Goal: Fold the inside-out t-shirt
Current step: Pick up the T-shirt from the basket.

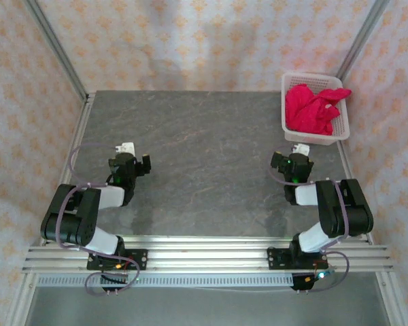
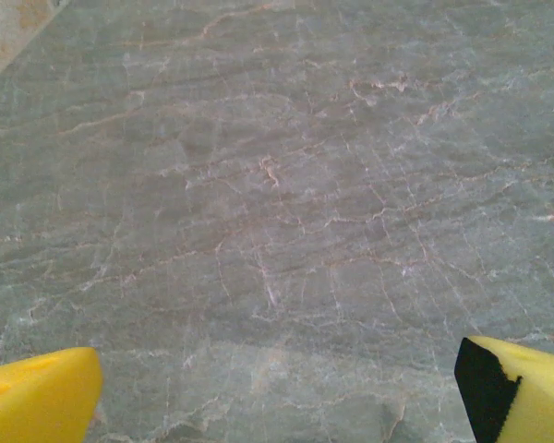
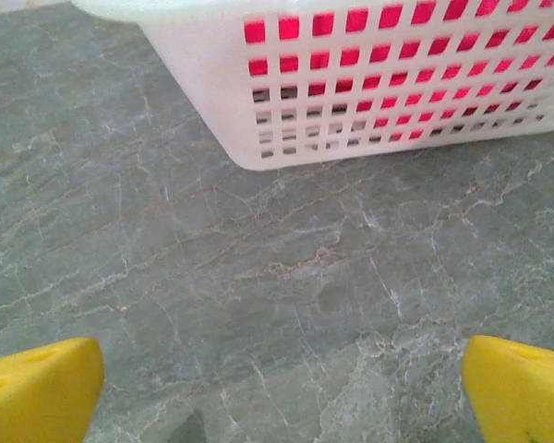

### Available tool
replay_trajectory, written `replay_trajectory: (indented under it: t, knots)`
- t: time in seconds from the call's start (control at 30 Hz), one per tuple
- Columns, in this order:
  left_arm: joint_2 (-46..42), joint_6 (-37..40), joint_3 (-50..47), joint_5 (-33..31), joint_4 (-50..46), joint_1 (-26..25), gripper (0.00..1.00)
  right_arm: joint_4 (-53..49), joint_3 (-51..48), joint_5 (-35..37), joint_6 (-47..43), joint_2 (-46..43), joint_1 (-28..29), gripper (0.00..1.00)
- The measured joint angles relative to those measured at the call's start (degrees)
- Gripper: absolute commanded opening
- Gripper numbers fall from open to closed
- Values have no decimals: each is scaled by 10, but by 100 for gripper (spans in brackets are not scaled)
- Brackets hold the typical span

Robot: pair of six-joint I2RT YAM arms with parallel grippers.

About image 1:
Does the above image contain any pink red t-shirt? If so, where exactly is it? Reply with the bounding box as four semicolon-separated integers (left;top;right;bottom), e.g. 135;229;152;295
284;83;353;137

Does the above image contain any white perforated plastic basket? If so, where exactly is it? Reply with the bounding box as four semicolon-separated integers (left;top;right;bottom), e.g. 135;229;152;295
280;71;351;147

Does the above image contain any small black electronics board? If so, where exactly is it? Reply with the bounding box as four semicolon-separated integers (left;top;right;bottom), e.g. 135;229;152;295
291;271;337;293
100;271;130;293

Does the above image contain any patterned white orange fabric backdrop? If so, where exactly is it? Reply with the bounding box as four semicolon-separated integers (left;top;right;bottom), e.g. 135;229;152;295
0;0;408;326

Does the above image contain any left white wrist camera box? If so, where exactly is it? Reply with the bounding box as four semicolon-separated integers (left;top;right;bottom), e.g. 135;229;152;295
114;141;136;156

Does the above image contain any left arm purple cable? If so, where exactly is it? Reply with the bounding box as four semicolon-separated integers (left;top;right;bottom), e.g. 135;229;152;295
56;142;140;297

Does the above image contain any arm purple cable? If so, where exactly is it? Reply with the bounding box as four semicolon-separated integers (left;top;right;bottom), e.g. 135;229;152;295
269;145;350;293
56;142;140;297

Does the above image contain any aluminium table side rail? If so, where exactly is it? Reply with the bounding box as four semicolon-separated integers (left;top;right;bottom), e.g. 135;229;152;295
336;141;375;245
39;93;96;247

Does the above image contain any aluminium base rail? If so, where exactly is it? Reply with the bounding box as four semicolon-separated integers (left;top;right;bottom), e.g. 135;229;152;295
22;236;394;273

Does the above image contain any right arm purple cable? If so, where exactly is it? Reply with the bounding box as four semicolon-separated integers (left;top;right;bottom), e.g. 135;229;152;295
269;145;350;293

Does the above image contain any grey slotted cable duct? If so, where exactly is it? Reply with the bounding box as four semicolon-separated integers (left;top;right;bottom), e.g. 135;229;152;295
36;274;295;288

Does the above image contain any aluminium frame post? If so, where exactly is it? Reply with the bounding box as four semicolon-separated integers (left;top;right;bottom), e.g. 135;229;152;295
335;0;392;82
24;0;91;103

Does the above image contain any aluminium frame leg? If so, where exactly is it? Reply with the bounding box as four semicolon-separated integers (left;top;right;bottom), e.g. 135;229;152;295
6;271;38;326
375;271;408;326

